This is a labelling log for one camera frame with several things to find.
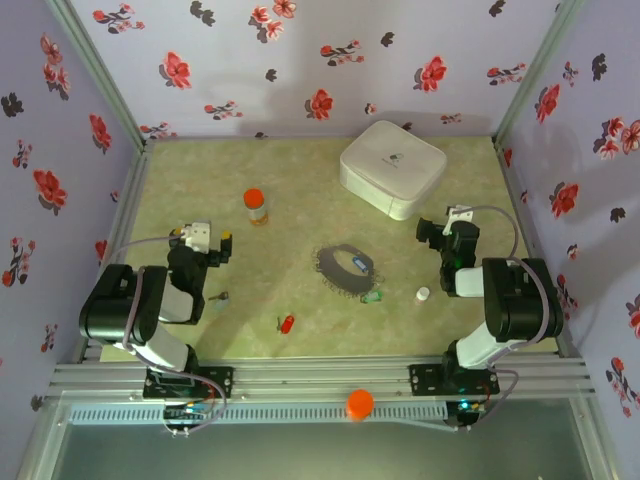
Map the aluminium side rail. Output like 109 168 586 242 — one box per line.
492 137 587 359
82 139 154 361

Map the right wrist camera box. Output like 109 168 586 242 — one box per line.
446 205 475 234

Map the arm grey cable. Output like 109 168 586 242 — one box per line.
104 234 229 439
449 204 554 431

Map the orange round cap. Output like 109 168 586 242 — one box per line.
346 388 376 422

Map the aluminium frame post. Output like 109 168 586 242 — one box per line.
44 0 147 147
493 0 587 142

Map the steel keyring plate with rings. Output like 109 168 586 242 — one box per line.
312 243 386 301

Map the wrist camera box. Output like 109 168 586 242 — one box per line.
446 205 475 234
180 221 214 254

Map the left arm grey cable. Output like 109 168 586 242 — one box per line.
104 234 229 439

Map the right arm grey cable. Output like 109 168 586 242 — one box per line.
449 204 554 431

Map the orange capped bottle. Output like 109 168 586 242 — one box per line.
243 188 270 228

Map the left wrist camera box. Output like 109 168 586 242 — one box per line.
180 221 214 254

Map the grey metal panel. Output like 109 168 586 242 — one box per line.
14 422 627 480

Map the grey slotted cable duct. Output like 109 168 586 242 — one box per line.
67 402 449 426

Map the white zip case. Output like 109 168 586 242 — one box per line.
339 119 448 222

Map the long aluminium base rail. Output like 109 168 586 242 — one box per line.
49 355 597 401

